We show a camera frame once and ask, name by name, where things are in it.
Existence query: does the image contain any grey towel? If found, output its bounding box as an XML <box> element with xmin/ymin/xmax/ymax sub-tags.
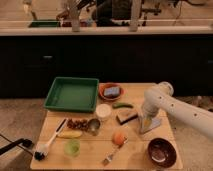
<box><xmin>139</xmin><ymin>116</ymin><xmax>161</xmax><ymax>134</ymax></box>

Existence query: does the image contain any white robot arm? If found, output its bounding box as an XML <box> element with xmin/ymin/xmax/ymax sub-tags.
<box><xmin>140</xmin><ymin>82</ymin><xmax>213</xmax><ymax>140</ymax></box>

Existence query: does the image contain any white round cup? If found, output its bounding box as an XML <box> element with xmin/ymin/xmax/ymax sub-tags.
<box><xmin>95</xmin><ymin>104</ymin><xmax>111</xmax><ymax>121</ymax></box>

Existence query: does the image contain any green plastic cup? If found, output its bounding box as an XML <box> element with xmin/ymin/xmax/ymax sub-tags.
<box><xmin>64</xmin><ymin>139</ymin><xmax>80</xmax><ymax>157</ymax></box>

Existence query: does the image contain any dark brown bowl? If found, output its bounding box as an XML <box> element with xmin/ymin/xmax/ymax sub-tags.
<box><xmin>147</xmin><ymin>138</ymin><xmax>177</xmax><ymax>168</ymax></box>

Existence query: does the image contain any orange fruit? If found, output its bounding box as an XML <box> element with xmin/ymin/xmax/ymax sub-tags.
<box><xmin>112</xmin><ymin>132</ymin><xmax>126</xmax><ymax>145</ymax></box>

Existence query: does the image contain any green pea pod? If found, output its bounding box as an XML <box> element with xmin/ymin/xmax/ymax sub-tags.
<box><xmin>112</xmin><ymin>103</ymin><xmax>133</xmax><ymax>109</ymax></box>

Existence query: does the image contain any blue sponge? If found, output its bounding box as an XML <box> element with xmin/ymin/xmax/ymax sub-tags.
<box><xmin>104</xmin><ymin>87</ymin><xmax>120</xmax><ymax>98</ymax></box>

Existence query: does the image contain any orange bowl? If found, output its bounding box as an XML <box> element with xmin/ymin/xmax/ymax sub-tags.
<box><xmin>99</xmin><ymin>83</ymin><xmax>124</xmax><ymax>101</ymax></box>

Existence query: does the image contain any red grapes bunch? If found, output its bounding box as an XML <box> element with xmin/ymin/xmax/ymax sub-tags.
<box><xmin>67</xmin><ymin>119</ymin><xmax>88</xmax><ymax>131</ymax></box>

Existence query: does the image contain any green plastic tray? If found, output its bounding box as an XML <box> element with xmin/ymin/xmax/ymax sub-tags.
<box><xmin>44</xmin><ymin>77</ymin><xmax>99</xmax><ymax>113</ymax></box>

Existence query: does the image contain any yellow banana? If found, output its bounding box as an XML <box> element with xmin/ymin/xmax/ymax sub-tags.
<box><xmin>58</xmin><ymin>130</ymin><xmax>83</xmax><ymax>139</ymax></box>

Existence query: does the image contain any white dish brush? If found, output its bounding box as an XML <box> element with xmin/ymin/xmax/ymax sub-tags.
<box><xmin>34</xmin><ymin>118</ymin><xmax>68</xmax><ymax>161</ymax></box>

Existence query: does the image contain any green bin in background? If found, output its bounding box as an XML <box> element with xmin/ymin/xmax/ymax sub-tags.
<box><xmin>28</xmin><ymin>20</ymin><xmax>60</xmax><ymax>28</ymax></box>

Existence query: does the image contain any black cable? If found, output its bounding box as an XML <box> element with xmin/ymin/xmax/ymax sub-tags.
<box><xmin>0</xmin><ymin>133</ymin><xmax>35</xmax><ymax>157</ymax></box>

